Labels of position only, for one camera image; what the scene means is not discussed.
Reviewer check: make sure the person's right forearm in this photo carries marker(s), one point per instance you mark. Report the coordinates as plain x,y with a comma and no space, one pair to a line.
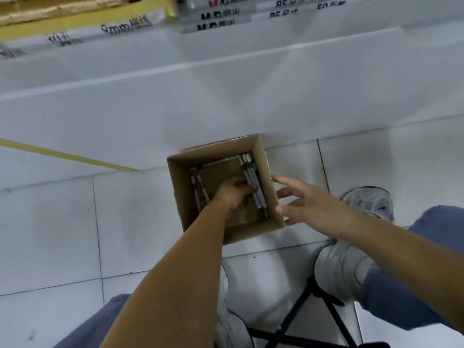
406,260

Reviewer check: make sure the blue jeans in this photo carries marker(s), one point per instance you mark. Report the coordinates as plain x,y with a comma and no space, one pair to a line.
435,221

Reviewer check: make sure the small brown cardboard box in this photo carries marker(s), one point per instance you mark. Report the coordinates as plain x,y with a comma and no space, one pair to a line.
253,230

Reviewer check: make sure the person's left forearm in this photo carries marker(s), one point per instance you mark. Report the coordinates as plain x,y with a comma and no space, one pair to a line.
170,279

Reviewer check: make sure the pencils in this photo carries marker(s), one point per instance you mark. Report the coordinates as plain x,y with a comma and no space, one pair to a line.
259,199

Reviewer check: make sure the person's left hand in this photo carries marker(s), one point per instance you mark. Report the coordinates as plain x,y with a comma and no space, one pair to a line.
233,193

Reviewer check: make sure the white grey sneaker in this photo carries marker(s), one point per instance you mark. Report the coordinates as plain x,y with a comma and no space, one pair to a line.
337,268
232,329

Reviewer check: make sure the stack of gold paper packs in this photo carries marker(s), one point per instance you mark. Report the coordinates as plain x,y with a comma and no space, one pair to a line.
36,10

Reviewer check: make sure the person's right hand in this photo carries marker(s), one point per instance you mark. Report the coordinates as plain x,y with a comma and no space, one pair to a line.
319,210

